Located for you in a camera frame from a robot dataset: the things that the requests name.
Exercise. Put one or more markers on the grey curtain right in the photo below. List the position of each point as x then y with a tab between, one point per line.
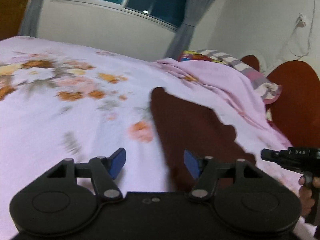
193	12

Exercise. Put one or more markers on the brown wooden door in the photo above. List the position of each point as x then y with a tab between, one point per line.
12	12

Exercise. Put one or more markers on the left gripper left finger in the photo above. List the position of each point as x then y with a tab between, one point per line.
104	171

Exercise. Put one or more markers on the colourful red yellow cloth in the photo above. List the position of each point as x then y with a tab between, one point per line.
193	56

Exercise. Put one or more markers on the red and white headboard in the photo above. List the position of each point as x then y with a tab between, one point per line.
295	114

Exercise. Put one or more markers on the right hand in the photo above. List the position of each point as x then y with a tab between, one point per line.
305	196

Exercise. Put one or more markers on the pink floral bed sheet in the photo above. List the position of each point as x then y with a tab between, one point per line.
63	105

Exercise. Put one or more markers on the grey curtain left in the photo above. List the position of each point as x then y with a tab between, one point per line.
31	17

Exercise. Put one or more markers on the grey curtain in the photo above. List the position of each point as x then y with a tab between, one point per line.
193	12
31	17

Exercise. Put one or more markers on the striped pink pillow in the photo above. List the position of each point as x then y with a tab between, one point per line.
268	91

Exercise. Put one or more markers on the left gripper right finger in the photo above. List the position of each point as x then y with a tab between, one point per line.
206	172

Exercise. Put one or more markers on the dark maroon garment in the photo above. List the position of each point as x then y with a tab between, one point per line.
183	125

